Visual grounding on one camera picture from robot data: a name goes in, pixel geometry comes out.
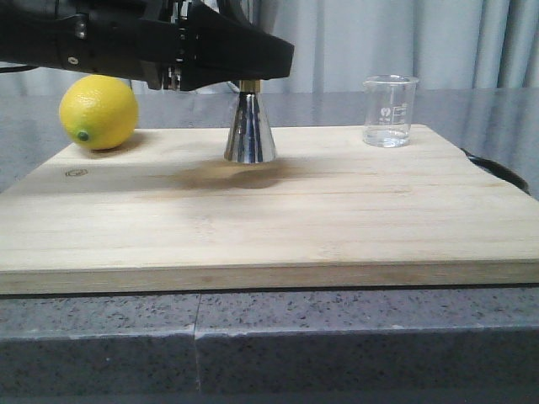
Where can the small glass beaker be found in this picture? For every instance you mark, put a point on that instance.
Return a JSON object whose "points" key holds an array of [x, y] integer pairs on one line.
{"points": [[389, 110]]}

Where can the yellow lemon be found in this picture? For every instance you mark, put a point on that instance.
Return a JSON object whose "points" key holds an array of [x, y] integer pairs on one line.
{"points": [[99, 112]]}

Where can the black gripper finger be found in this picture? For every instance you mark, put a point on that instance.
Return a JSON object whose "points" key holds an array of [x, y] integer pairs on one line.
{"points": [[222, 45]]}

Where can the grey curtain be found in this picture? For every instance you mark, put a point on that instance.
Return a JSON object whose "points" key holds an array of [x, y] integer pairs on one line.
{"points": [[445, 44]]}

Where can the black board strap handle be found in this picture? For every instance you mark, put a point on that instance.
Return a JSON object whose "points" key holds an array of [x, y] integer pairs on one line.
{"points": [[498, 170]]}

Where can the steel double jigger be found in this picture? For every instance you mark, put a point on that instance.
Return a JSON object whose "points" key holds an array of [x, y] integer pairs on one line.
{"points": [[250, 139]]}

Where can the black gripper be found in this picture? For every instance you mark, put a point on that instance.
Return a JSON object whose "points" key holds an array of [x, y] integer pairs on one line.
{"points": [[136, 40]]}

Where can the wooden cutting board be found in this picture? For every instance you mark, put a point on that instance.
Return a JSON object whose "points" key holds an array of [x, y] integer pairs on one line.
{"points": [[167, 212]]}

